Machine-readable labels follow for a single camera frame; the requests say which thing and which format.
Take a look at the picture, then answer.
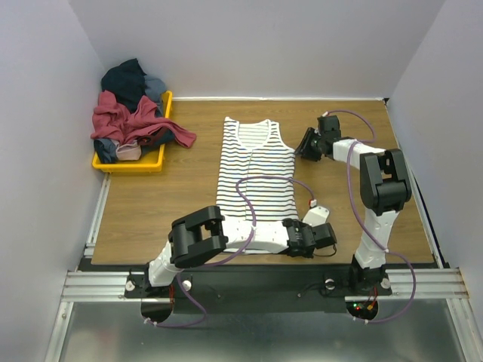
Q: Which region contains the black white striped tank top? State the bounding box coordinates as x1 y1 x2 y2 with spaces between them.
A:
216 117 298 222

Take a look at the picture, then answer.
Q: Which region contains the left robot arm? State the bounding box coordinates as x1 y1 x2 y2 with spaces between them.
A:
141 206 337 297

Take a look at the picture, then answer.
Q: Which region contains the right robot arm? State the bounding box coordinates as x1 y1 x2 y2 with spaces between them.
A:
295 112 412 294

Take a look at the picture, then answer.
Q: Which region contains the grey blue tank top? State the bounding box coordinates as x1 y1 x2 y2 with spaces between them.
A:
144 75 167 117

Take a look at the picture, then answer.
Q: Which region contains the pink tank top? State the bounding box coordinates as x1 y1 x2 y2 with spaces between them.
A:
115 140 142 161

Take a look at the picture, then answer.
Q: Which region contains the dark navy tank top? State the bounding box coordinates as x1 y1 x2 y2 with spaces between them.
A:
101 58 146 113

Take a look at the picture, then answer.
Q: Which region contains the maroon tank top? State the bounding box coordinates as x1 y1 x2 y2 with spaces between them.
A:
91 90 197 148

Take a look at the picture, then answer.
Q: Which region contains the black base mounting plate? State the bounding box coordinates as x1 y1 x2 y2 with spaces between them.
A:
124 264 392 322

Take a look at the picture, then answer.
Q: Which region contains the yellow plastic bin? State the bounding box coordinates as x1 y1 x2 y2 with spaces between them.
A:
91 90 174 175

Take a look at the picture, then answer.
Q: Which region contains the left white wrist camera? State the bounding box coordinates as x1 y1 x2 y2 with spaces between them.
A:
302 206 330 226

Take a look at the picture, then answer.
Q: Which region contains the aluminium frame rail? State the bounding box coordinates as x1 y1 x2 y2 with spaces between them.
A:
43 175 471 362

